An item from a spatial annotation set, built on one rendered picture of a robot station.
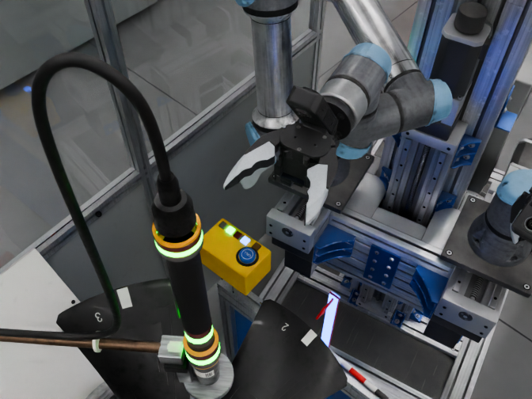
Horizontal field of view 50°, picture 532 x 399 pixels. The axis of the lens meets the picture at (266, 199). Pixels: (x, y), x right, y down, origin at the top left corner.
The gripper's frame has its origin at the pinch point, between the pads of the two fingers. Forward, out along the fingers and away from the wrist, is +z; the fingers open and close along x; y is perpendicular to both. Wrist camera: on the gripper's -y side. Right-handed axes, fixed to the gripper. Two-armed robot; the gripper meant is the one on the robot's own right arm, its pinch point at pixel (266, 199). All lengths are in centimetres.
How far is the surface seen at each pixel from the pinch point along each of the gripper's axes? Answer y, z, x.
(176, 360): 12.3, 19.5, 1.9
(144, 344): 11.5, 20.0, 6.4
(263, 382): 47.2, 5.5, -2.4
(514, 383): 166, -81, -67
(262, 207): 138, -91, 53
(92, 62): -33.3, 18.6, 2.1
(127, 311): 24.6, 13.3, 17.5
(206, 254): 61, -20, 28
